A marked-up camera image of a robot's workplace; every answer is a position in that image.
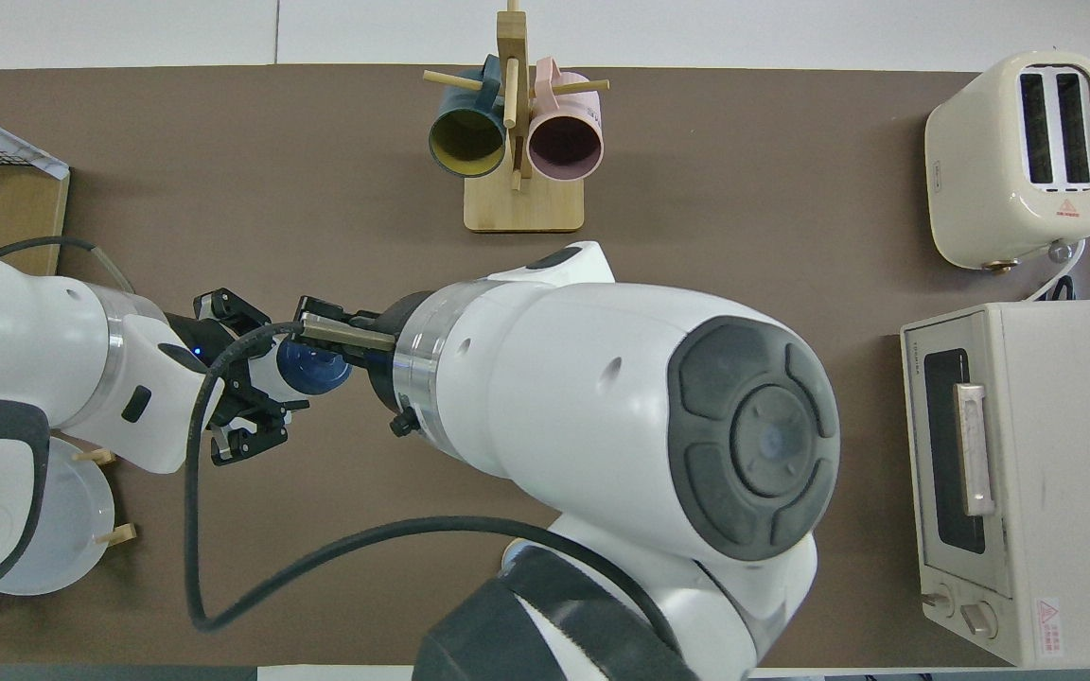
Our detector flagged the dark teal mug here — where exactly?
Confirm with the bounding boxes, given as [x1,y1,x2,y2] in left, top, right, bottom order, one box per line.
[428,54,508,179]

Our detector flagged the wooden shelf with wire basket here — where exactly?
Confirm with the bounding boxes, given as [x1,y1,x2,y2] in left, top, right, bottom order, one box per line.
[0,123,71,277]

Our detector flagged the brown table mat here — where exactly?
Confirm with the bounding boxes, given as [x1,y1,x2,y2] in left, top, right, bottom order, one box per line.
[0,64,1090,668]

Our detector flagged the wooden mug tree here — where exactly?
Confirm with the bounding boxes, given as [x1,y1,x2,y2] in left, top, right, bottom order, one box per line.
[423,0,610,234]

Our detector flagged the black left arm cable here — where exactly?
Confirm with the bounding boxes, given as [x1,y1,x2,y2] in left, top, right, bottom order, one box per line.
[0,236,134,294]

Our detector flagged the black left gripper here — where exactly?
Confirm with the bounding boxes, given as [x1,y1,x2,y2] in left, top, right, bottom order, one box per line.
[167,288,309,467]

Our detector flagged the cream two-slot toaster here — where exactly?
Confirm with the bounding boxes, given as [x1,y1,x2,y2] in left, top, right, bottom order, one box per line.
[924,50,1090,271]

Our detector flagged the pink ribbed mug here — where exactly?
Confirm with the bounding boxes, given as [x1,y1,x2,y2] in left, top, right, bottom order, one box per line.
[526,57,606,183]

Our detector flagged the translucent bottle navy cap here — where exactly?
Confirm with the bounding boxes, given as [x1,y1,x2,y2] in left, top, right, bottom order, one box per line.
[247,336,353,398]

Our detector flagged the grey round plate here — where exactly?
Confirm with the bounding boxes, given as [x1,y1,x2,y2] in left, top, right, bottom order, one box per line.
[0,437,116,597]

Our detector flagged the white toaster oven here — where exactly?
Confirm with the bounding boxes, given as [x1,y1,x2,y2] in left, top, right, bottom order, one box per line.
[900,301,1090,667]

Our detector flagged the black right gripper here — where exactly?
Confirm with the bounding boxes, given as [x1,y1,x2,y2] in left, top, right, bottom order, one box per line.
[296,291,413,417]

